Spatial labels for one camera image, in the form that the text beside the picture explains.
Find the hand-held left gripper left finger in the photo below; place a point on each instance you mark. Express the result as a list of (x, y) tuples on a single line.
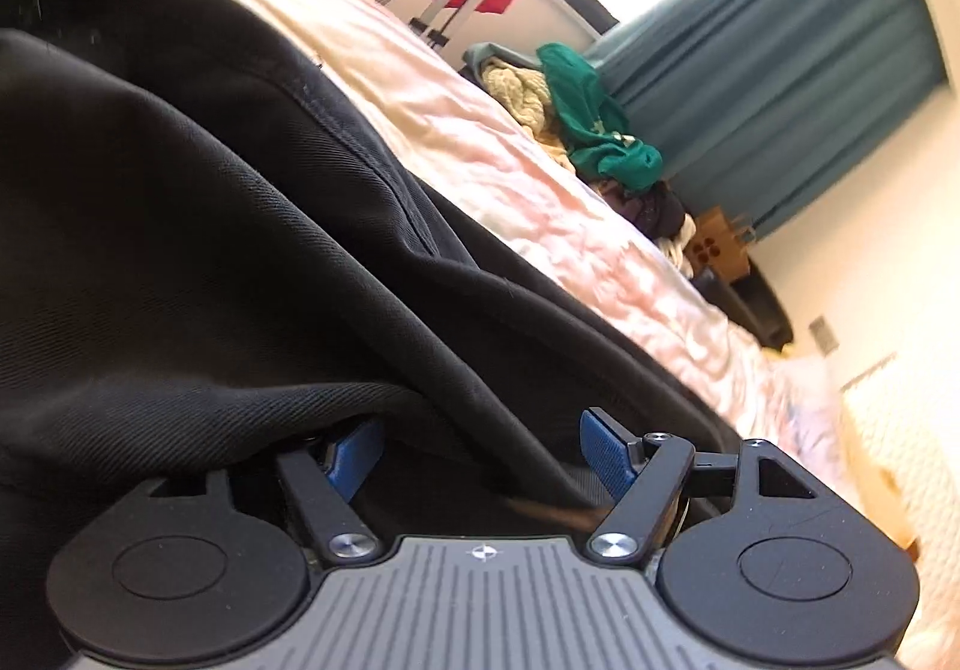
[(352, 454)]

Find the teal curtain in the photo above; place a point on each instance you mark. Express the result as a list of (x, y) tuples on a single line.
[(757, 62)]

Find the cardboard box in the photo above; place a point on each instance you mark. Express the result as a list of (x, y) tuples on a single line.
[(720, 248)]

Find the dark purple garment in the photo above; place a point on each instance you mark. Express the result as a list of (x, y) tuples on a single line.
[(652, 208)]

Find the green garment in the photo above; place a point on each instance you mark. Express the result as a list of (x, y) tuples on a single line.
[(600, 115)]

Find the black bin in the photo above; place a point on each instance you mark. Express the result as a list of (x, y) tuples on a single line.
[(750, 310)]

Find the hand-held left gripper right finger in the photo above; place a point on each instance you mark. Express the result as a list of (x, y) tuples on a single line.
[(606, 454)]

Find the cream knitted garment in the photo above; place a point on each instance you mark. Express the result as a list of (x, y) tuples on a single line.
[(525, 92)]

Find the black pants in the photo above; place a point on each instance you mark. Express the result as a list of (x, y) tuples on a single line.
[(225, 250)]

